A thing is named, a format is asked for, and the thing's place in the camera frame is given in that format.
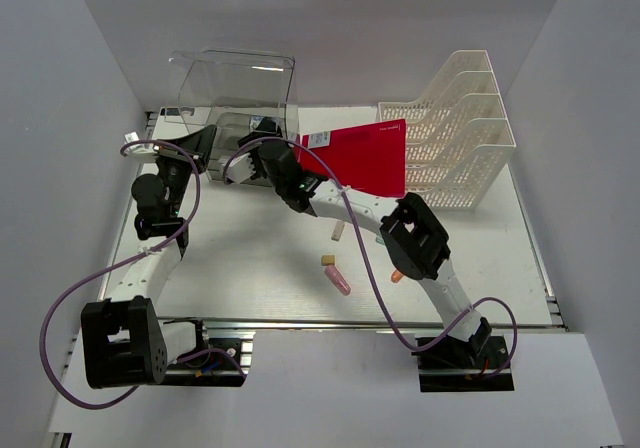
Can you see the small tan eraser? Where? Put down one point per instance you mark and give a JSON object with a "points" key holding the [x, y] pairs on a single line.
{"points": [[327, 260]]}

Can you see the orange transparent capsule case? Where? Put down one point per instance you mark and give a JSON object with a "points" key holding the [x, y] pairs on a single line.
{"points": [[396, 276]]}

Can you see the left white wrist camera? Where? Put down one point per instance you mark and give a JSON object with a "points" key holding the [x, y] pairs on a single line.
{"points": [[142, 151]]}

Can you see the white rectangular eraser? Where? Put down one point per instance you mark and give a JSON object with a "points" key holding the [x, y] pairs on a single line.
{"points": [[337, 231]]}

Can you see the blue ink bottle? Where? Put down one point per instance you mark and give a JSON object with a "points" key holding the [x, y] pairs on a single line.
{"points": [[254, 122]]}

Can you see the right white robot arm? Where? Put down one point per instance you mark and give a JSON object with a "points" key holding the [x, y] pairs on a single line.
{"points": [[415, 240]]}

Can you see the pink transparent capsule case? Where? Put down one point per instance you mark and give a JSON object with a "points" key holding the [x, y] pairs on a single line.
{"points": [[337, 279]]}

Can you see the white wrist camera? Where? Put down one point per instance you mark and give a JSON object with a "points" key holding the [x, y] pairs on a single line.
{"points": [[239, 169], [142, 151]]}

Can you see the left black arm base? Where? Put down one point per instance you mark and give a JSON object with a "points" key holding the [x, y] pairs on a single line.
{"points": [[214, 362]]}

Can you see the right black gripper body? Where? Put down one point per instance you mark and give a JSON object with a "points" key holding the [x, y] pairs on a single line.
{"points": [[261, 170]]}

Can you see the clear acrylic drawer organizer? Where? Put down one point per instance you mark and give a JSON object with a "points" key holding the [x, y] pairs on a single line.
{"points": [[224, 87]]}

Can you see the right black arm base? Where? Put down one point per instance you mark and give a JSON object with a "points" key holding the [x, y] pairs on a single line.
{"points": [[447, 369]]}

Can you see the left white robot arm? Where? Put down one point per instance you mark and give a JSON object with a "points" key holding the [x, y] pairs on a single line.
{"points": [[124, 342]]}

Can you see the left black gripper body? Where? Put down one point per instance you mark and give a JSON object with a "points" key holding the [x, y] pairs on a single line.
{"points": [[176, 172]]}

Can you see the red plastic folder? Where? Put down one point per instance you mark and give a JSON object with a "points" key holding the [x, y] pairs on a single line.
{"points": [[370, 158]]}

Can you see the white mesh file rack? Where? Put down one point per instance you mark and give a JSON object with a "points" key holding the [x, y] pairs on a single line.
{"points": [[458, 135]]}

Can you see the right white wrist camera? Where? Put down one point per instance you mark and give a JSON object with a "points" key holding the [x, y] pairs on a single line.
{"points": [[239, 169]]}

